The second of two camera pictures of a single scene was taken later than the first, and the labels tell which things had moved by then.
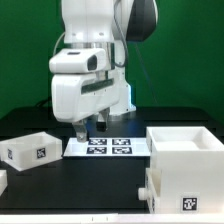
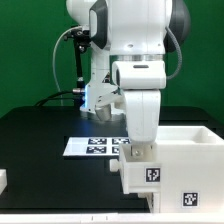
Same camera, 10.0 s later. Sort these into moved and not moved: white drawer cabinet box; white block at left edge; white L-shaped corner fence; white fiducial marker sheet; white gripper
Moved: white gripper
Not moved: white L-shaped corner fence; white drawer cabinet box; white fiducial marker sheet; white block at left edge
